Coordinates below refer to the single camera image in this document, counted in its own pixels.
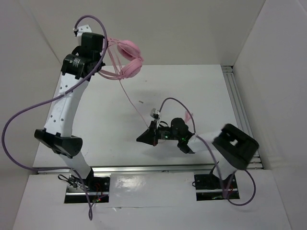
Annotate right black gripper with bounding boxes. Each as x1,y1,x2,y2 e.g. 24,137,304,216
137,119,181,146

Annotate pink headphone cable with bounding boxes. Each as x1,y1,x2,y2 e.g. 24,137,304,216
107,38,194,130

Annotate pink headphones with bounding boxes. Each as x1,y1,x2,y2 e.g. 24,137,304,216
98,38,143,81

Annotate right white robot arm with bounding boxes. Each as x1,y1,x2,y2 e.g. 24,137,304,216
136,117,259,188

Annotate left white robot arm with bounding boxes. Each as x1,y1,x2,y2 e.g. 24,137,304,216
34,32,105,191

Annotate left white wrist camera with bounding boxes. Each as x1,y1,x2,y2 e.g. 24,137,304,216
73,24,92,37

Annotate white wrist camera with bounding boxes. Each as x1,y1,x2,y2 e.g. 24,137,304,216
150,108,161,127
73,24,92,37

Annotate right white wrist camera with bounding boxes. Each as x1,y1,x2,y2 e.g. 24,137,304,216
150,108,161,127

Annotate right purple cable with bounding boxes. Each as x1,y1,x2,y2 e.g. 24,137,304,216
159,97,256,207

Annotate front aluminium rail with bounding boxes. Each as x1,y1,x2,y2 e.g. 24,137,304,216
38,161,264,174

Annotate aluminium rail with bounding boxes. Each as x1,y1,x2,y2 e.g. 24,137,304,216
38,161,264,174
222,65,262,166

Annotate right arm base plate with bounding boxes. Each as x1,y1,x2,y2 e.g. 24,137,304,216
191,174,240,201

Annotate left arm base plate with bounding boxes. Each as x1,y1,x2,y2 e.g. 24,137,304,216
58,174,110,204

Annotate right side aluminium rail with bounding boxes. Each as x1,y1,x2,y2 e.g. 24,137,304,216
222,65,262,166

